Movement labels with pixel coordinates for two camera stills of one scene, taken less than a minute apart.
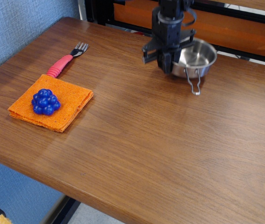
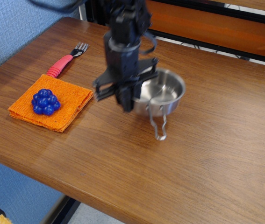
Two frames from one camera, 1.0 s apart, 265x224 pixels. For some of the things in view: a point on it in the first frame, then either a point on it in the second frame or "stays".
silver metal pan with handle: [194, 62] -> [160, 94]
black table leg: [63, 212] stays
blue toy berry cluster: [45, 102] stays
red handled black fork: [55, 70] stays
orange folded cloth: [72, 99] stays
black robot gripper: [167, 34] -> [125, 68]
